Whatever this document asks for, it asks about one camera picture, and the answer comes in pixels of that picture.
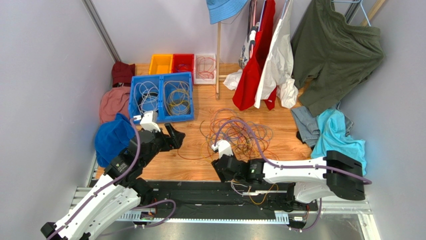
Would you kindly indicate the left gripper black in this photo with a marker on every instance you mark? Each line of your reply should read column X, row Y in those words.
column 177, row 138

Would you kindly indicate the red small bin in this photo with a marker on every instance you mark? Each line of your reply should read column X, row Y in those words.
column 183, row 63

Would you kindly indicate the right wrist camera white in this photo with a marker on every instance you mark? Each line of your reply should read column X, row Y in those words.
column 223, row 148

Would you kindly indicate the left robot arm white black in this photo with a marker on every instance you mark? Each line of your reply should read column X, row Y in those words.
column 120, row 189

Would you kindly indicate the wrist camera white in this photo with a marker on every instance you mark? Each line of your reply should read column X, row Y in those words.
column 223, row 148
column 148, row 121

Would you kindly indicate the white printed shirt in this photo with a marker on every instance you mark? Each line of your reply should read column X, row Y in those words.
column 232, row 79

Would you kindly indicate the cyan cloth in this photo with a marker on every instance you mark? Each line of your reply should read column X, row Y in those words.
column 332, row 127

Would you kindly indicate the pink cloth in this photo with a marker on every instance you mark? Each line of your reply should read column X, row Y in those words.
column 114, row 101

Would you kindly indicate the yellow small bin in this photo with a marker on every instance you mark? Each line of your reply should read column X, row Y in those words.
column 160, row 64

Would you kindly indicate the white small bin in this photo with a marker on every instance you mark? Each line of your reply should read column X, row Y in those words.
column 204, row 69

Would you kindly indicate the blue bucket hat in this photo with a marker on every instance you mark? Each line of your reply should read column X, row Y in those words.
column 220, row 10

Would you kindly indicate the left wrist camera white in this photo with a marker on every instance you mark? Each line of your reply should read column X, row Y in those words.
column 148, row 121

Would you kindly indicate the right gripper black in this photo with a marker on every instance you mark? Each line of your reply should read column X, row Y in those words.
column 221, row 167

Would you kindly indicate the pink tank top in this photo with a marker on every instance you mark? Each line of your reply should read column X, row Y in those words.
column 276, row 79

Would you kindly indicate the blue double bin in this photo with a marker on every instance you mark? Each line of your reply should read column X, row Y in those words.
column 170, row 95

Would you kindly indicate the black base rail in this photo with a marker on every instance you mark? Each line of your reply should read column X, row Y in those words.
column 213, row 200

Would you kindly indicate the dark red cloth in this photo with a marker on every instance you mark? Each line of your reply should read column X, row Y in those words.
column 122, row 74

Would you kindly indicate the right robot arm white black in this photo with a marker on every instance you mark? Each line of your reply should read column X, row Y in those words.
column 334, row 174

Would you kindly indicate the red garment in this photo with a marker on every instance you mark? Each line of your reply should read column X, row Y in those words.
column 245, row 93

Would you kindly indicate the grey cloth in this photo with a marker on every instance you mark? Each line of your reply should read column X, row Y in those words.
column 308, row 130

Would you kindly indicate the blue cloth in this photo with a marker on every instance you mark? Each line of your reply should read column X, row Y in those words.
column 111, row 138

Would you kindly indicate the metal corner post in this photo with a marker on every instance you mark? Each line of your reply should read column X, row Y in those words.
column 96, row 18

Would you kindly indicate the olive green shirt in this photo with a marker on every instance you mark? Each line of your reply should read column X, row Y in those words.
column 338, row 56

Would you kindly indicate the wooden rack pole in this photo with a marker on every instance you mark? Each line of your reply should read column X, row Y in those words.
column 218, row 52

